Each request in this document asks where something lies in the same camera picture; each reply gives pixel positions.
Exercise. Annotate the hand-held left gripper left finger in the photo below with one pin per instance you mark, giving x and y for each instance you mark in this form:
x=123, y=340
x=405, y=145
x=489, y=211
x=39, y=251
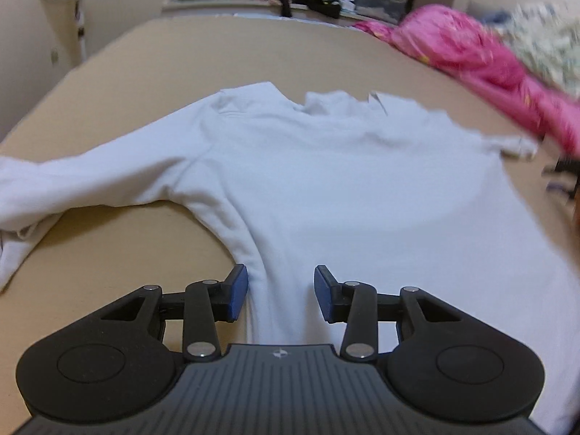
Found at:
x=236, y=292

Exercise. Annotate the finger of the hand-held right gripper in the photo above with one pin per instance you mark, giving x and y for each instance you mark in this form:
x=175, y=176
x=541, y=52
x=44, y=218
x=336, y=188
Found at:
x=566, y=176

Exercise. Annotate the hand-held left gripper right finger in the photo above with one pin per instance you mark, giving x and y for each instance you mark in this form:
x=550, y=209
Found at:
x=323, y=293

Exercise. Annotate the white long-sleeve shirt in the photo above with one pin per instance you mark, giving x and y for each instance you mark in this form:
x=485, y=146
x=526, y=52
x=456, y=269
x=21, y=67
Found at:
x=344, y=181

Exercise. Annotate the pale floral cloth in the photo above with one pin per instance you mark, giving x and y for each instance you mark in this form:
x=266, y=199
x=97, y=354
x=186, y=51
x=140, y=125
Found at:
x=543, y=40

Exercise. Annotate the pink floral quilt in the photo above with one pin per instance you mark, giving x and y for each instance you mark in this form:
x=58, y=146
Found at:
x=457, y=50

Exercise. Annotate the beige bed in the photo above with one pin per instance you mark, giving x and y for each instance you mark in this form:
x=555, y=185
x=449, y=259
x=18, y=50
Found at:
x=136, y=72

